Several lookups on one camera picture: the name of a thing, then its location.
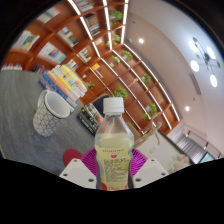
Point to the white patterned mug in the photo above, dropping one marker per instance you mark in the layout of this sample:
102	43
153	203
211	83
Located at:
46	118

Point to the stack of colourful books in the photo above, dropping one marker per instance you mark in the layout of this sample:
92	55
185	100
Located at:
65	83

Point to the black track light rail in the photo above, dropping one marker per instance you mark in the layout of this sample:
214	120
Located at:
203	141

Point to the ceiling air vent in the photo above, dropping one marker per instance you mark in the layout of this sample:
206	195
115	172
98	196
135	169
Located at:
195	84

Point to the branched ceiling lamp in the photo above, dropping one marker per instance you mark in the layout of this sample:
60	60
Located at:
204	61

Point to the wooden artist mannequin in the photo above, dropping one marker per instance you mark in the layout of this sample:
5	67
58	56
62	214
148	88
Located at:
150	133

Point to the recessed ceiling light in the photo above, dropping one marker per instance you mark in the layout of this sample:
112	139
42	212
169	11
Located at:
187	108
141	40

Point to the clear bottle with yellow drink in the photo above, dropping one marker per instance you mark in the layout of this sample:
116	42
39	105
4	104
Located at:
113	150

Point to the wooden shelf unit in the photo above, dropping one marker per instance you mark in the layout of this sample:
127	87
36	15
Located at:
100	43

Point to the grey sheer curtain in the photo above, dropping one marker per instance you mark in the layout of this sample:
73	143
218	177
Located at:
190	148

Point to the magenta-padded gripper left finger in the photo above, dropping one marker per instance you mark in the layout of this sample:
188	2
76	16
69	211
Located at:
76	173

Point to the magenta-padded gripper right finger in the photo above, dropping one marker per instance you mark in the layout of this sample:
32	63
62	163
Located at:
150	171

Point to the tan chair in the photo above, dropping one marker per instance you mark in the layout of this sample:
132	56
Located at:
133	131

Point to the stack of dark books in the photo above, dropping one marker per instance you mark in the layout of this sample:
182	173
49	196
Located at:
88	120

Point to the window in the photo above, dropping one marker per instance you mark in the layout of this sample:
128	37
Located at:
207	158

